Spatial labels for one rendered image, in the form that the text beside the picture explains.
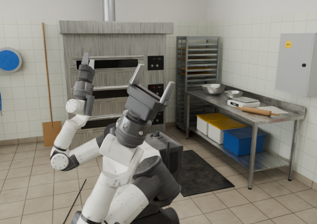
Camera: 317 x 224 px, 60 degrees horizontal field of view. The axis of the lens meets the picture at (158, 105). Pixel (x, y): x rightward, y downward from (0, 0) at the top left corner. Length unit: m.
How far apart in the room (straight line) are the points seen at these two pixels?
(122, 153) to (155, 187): 0.22
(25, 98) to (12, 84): 0.31
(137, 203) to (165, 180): 0.12
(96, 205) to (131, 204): 0.14
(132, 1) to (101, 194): 4.60
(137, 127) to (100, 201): 0.24
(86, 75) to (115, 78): 2.79
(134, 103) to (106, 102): 3.40
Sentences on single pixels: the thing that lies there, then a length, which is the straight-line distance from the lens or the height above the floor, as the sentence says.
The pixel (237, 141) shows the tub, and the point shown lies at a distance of 3.87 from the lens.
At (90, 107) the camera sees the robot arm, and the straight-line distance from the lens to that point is 1.32.
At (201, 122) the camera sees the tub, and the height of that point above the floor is 0.40.
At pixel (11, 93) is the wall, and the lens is 5.18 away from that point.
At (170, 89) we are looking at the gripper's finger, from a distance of 0.71.
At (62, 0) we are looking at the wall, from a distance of 5.06.
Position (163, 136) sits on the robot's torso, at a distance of 1.27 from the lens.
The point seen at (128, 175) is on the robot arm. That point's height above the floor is 1.43.
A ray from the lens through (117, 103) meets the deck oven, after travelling 4.21.
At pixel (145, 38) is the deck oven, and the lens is 4.20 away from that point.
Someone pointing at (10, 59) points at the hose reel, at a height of 1.46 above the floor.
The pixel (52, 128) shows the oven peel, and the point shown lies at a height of 0.29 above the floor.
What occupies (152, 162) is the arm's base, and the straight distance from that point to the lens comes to 0.97.
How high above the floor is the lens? 1.81
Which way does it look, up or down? 14 degrees down
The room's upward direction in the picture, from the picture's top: straight up
